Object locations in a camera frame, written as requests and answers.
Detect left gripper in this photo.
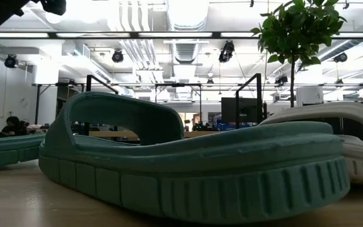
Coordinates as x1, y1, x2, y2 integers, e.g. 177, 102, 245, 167
39, 0, 67, 16

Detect green foam slide sandal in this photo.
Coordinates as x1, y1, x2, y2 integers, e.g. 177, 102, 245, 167
0, 132, 47, 171
38, 91, 351, 224

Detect black metal shoe shelf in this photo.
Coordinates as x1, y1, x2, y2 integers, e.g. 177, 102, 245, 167
85, 73, 263, 141

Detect black ceiling spot lamp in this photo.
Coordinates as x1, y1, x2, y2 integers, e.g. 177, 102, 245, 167
275, 74, 289, 86
333, 52, 349, 64
111, 49, 125, 64
218, 40, 235, 64
4, 54, 20, 69

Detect person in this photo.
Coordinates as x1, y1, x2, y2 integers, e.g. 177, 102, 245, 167
1, 115, 28, 137

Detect black background monitor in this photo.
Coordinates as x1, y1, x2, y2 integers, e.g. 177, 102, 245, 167
221, 96, 266, 124

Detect blue storage crates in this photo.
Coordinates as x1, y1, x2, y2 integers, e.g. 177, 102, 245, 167
216, 122, 252, 132

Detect potted green leafy plant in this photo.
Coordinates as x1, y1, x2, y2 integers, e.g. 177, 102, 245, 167
250, 0, 348, 108

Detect white cylinder appliance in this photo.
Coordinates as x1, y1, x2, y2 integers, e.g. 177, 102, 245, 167
296, 86, 324, 107

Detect black partition panels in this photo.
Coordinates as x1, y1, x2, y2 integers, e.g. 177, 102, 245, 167
313, 96, 363, 140

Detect black ceiling light rail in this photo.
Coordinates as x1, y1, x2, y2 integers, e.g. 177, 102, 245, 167
0, 30, 363, 40

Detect dark background table frame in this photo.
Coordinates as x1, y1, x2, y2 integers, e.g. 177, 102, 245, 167
32, 82, 88, 125

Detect silver ventilation duct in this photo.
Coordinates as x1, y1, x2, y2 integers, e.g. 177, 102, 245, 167
165, 0, 210, 66

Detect black background station frame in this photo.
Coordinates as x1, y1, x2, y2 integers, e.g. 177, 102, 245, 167
154, 83, 203, 122

